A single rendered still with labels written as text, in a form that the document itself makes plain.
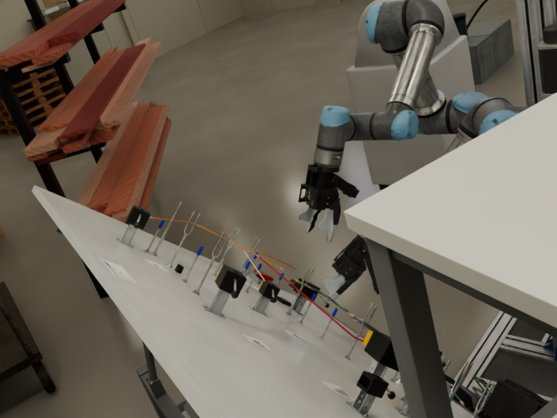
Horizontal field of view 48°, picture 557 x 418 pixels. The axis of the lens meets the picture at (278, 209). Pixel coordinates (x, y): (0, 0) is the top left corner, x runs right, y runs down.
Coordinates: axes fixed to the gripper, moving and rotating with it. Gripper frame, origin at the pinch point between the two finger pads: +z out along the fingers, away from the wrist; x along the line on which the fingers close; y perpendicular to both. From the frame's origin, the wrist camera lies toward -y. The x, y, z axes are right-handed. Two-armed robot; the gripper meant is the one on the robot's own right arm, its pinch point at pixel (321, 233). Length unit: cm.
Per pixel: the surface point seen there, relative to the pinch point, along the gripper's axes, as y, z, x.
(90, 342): -30, 157, -221
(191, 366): 77, -11, 59
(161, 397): 37, 51, -14
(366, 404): 45, 3, 63
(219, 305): 53, -1, 30
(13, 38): -202, 37, -1008
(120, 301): 77, -10, 37
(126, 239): 56, -2, -6
